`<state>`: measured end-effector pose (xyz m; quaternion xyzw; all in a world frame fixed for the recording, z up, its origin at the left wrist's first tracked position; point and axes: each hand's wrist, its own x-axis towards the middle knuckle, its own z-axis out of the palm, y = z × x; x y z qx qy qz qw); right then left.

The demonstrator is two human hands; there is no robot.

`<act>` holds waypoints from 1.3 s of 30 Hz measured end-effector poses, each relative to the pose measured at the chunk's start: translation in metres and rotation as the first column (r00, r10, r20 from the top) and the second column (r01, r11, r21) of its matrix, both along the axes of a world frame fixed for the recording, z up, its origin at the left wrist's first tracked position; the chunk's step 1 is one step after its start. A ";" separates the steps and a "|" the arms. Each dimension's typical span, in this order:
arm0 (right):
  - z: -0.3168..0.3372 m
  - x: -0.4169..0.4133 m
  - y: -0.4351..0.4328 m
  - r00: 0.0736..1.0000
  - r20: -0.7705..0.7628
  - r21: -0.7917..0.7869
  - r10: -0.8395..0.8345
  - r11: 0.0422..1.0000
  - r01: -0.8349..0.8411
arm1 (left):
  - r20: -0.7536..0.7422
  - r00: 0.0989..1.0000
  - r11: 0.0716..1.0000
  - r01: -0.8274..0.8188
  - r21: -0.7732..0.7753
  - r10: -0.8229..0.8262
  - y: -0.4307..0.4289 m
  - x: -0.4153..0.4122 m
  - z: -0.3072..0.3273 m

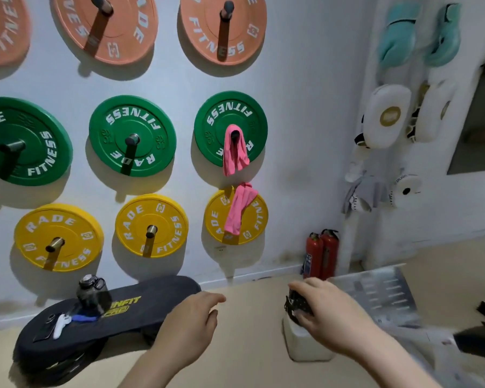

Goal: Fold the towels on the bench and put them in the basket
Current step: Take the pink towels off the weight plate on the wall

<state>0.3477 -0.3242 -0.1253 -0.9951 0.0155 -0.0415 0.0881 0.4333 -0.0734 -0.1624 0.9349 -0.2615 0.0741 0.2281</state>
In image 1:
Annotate person's left hand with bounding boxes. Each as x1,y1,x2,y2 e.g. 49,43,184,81
151,292,227,362

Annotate person's right hand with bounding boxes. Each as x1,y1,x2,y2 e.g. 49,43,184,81
288,277,375,356

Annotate white spray bottle black nozzle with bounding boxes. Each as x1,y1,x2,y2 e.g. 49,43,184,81
282,290,336,363

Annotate person's right forearm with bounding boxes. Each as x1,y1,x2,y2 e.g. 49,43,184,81
356,338,443,388

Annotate person's left forearm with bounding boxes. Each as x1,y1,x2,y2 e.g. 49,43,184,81
117,348,176,388

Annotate black padded board yellow print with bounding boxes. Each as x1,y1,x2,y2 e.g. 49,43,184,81
13,275,202,365

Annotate red fire extinguisher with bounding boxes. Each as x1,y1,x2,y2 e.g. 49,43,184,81
320,229,340,280
303,233,324,279

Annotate silver perforated metal plate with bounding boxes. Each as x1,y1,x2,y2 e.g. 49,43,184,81
331,264,423,328

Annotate yellow weight plate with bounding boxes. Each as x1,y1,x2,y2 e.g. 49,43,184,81
14,204,104,273
205,189,269,245
115,194,189,258

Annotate pink towel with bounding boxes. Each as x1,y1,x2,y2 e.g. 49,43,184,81
224,182,259,235
223,124,250,177

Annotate black water bottle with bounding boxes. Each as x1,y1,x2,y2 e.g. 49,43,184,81
76,275,110,316

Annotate grey white glove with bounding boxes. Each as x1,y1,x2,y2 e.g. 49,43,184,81
341,173,389,215

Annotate small white gadget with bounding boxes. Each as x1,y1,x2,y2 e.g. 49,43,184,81
53,314,72,340

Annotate white boxing pad black dot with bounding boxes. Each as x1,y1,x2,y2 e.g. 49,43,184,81
388,174,423,209

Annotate black phone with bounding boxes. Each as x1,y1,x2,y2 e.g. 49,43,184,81
33,314,57,343

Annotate black seat pad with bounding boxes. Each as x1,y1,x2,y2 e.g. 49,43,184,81
454,325,485,361

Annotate green weight plate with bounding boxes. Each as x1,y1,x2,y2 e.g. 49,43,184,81
89,95,177,178
0,97,73,187
194,91,268,168

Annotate white punch mitt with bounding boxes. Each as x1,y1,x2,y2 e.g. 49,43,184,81
407,80,456,144
361,84,412,150

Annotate teal boxing glove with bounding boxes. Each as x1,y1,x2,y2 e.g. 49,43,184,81
378,2,423,69
424,3,462,68

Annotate orange weight plate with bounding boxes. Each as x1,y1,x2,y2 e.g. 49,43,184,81
0,0,32,67
180,0,267,66
52,0,159,66

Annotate set of metal wall pegs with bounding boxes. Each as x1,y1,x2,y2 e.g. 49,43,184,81
0,0,243,255

